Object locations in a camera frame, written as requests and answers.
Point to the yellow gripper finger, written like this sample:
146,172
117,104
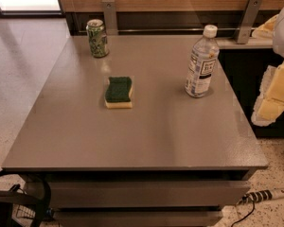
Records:
266,30
269,105

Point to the clear plastic water bottle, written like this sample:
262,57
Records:
204,56

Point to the white power strip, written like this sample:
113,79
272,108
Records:
262,195

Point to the grey upper drawer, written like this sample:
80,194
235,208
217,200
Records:
146,194

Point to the grey drawer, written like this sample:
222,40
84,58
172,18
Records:
146,194
139,219

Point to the green and yellow sponge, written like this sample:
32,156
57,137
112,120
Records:
119,93

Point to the grey lower drawer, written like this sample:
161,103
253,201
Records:
139,219

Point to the green soda can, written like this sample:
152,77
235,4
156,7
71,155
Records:
97,38

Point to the right metal bracket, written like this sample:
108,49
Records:
243,32

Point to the metal bracket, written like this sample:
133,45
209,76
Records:
110,17
243,32

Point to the left metal bracket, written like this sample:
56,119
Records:
110,17

